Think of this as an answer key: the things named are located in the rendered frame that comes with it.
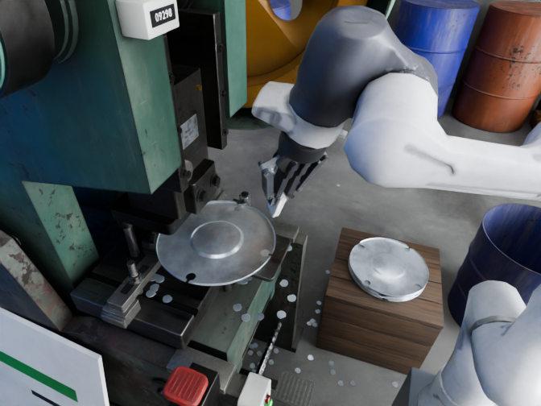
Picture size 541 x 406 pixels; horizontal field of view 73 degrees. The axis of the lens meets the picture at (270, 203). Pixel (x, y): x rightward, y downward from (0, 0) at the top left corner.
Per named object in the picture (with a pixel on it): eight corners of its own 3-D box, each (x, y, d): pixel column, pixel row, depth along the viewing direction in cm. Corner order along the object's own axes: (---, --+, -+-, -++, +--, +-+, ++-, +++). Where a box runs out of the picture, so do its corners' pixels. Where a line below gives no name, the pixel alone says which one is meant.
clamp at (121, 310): (168, 272, 92) (161, 243, 85) (125, 329, 79) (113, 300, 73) (147, 266, 93) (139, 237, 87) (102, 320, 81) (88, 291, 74)
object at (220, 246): (247, 303, 76) (247, 300, 76) (130, 264, 84) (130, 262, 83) (291, 217, 98) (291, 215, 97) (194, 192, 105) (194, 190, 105)
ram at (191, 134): (228, 186, 89) (220, 63, 71) (197, 225, 78) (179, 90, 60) (166, 171, 94) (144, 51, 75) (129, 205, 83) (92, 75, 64)
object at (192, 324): (258, 225, 115) (258, 210, 111) (184, 350, 82) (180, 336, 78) (175, 202, 123) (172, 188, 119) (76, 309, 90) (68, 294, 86)
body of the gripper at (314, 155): (294, 154, 52) (278, 190, 60) (343, 143, 56) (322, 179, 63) (273, 116, 55) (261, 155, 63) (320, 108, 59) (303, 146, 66)
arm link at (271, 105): (361, 121, 51) (345, 147, 55) (319, 62, 56) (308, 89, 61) (282, 136, 46) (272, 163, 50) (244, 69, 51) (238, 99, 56)
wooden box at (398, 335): (415, 300, 172) (439, 248, 150) (415, 377, 144) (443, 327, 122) (332, 279, 181) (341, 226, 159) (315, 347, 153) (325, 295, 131)
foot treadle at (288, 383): (313, 389, 129) (315, 382, 126) (306, 418, 121) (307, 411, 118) (167, 333, 144) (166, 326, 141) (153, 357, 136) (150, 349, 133)
